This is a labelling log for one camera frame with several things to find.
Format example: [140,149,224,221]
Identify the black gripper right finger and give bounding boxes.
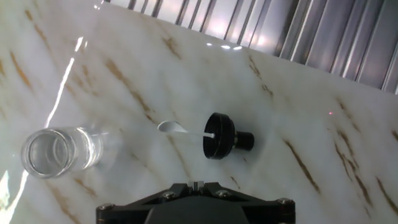
[196,182,296,224]

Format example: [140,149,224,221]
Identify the clear glass jar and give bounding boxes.
[20,126,105,180]

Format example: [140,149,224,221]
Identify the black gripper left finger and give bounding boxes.
[95,182,197,224]

